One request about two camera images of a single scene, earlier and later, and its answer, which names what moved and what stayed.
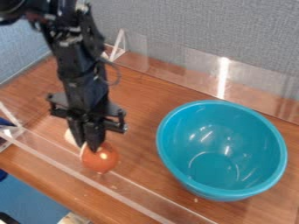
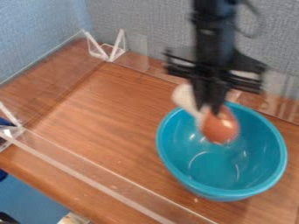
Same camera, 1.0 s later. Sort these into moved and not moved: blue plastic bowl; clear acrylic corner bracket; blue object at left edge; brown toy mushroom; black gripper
Moved: black gripper; brown toy mushroom
Not moved: clear acrylic corner bracket; blue object at left edge; blue plastic bowl
